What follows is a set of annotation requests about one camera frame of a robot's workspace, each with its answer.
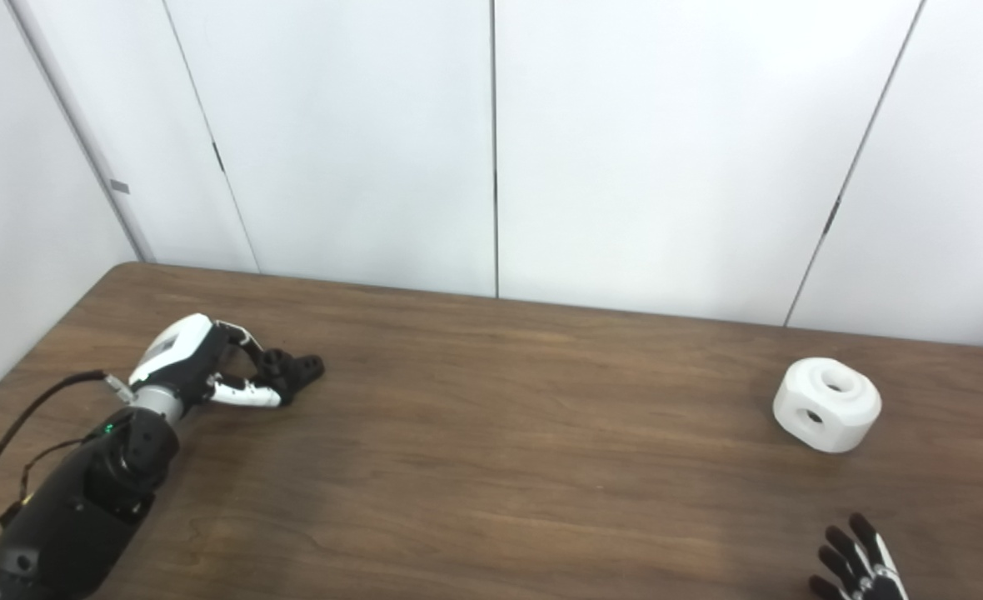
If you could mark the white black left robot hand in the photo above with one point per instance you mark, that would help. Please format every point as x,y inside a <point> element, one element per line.
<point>179,346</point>

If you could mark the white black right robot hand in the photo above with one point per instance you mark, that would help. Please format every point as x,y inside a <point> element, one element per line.
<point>862,567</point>

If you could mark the black flanged holder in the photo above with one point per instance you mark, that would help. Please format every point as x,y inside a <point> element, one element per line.
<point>296,371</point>

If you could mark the round white piece with holes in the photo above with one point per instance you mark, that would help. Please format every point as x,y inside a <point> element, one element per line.
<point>845,425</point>

